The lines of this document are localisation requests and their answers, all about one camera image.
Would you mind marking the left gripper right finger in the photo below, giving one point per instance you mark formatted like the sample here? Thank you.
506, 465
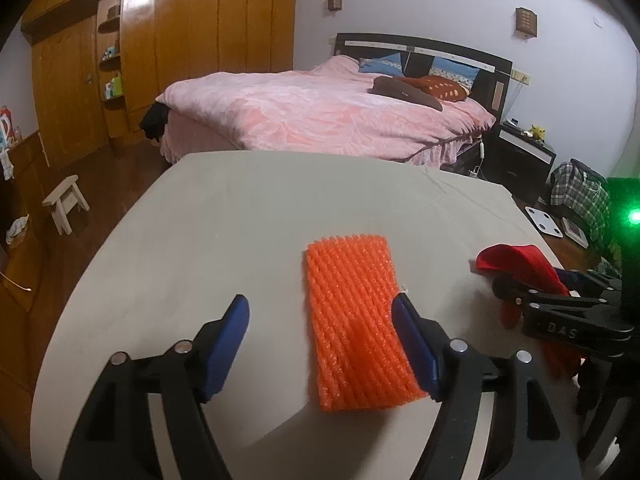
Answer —
527, 438

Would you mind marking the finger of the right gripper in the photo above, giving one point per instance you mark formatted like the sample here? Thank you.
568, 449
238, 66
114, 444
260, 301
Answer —
514, 293
589, 283

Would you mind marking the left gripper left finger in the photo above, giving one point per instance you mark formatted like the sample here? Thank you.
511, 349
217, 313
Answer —
113, 436

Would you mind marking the red mesh net bag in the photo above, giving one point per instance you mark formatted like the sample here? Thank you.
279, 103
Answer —
530, 266

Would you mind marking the orange foam net sleeve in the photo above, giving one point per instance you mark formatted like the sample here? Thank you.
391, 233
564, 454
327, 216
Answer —
361, 364

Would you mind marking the white bathroom scale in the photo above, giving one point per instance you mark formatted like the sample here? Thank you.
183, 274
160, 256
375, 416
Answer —
543, 222

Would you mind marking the plaid cloth covered chair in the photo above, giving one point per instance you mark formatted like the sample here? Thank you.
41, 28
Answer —
584, 192

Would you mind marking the black nightstand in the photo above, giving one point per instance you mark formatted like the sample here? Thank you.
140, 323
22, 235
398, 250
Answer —
519, 163

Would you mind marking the yellow plush toy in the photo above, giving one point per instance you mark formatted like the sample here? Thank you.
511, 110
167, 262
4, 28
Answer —
537, 132

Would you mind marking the black bed headboard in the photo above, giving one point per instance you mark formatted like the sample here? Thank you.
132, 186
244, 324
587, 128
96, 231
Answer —
418, 54

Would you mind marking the brown flat cushion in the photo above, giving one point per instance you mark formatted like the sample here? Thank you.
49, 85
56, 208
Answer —
396, 89

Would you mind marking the right blue pillow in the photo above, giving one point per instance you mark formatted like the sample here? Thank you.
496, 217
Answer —
462, 74

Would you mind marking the blue pillow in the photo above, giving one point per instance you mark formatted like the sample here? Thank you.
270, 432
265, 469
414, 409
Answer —
462, 74
389, 65

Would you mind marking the small white wooden stool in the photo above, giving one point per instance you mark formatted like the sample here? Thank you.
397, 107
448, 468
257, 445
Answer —
62, 200

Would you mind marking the left blue pillow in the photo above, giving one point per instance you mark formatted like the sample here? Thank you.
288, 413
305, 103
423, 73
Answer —
389, 65

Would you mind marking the pink quilted bed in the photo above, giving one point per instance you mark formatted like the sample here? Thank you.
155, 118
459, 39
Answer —
329, 109

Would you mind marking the wooden wardrobe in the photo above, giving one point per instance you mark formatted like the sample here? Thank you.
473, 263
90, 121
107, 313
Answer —
98, 65

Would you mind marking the right wall lamp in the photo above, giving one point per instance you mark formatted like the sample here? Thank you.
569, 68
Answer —
526, 23

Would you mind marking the wall lamp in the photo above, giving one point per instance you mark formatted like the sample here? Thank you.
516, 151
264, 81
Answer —
334, 5
526, 23

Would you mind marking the left wall lamp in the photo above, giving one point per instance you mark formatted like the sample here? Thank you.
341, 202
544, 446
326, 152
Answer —
334, 5

